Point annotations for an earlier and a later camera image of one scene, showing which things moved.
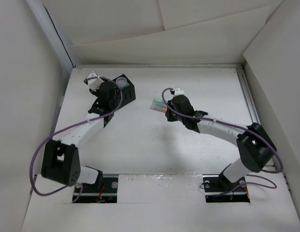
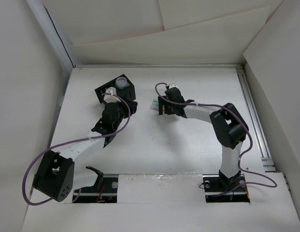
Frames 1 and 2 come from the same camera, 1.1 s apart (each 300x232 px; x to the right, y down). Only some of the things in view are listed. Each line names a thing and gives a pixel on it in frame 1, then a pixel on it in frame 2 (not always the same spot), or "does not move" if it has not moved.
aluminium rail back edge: [158, 66] does not move
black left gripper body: [95, 93] to [123, 113]
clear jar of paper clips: [121, 81] does not move
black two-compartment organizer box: [128, 92] does not move
